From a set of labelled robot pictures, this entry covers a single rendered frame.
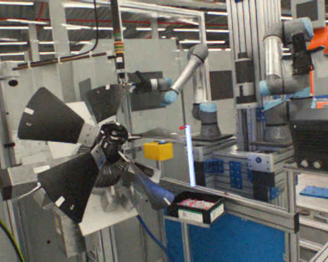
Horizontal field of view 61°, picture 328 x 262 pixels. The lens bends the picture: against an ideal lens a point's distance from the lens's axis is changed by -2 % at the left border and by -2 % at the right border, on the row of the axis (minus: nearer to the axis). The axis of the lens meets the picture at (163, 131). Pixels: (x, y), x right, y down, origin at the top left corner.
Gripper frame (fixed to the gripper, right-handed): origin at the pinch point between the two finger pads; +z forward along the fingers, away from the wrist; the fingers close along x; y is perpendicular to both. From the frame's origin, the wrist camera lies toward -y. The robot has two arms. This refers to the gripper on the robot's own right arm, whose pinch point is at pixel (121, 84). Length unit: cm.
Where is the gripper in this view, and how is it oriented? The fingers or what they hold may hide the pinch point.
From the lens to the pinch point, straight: 197.4
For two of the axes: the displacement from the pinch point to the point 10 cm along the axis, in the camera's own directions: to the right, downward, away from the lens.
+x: -2.5, -2.3, 9.4
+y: 0.7, 9.7, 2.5
